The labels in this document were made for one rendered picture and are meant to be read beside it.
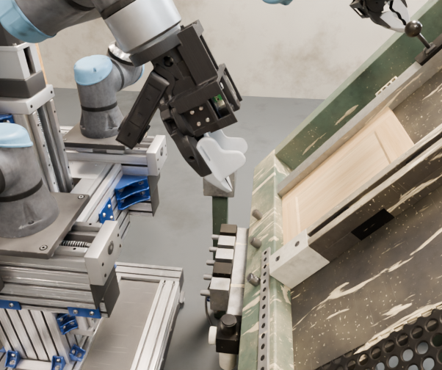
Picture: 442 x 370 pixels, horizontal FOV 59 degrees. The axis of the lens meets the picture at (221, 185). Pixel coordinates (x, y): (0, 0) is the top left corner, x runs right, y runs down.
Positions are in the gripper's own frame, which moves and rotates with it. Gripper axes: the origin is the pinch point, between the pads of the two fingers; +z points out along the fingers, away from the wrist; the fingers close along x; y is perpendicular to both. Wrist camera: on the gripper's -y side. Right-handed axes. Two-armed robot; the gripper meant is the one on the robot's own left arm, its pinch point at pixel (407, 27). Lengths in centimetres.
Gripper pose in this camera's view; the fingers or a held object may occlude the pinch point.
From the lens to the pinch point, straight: 116.8
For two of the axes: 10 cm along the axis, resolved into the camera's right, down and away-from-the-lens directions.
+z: 7.8, 5.7, 2.7
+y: -1.1, -3.0, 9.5
